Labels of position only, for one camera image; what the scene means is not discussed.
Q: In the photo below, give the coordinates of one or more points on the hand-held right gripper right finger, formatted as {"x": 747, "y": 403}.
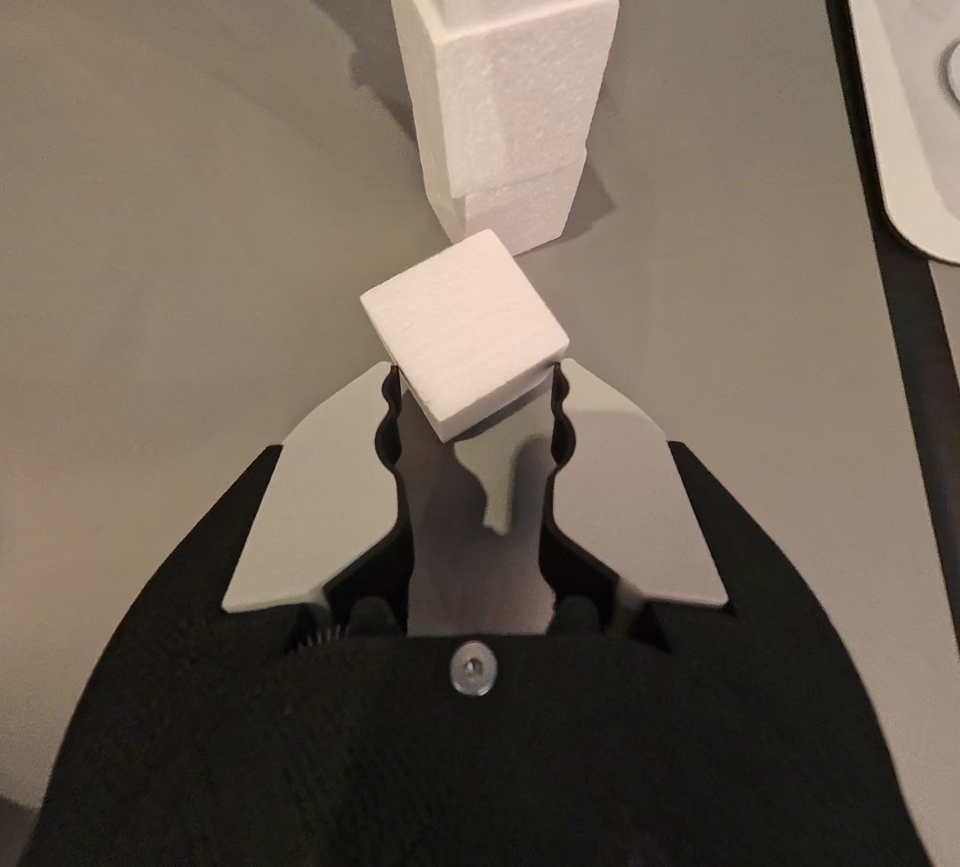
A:
{"x": 637, "y": 507}

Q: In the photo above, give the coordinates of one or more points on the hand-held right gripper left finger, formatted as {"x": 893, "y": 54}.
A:
{"x": 315, "y": 507}

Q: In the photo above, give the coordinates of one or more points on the wooden board document stand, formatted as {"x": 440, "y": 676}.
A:
{"x": 907, "y": 94}

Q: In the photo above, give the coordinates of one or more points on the black wrist rest pad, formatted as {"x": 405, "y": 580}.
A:
{"x": 15, "y": 837}

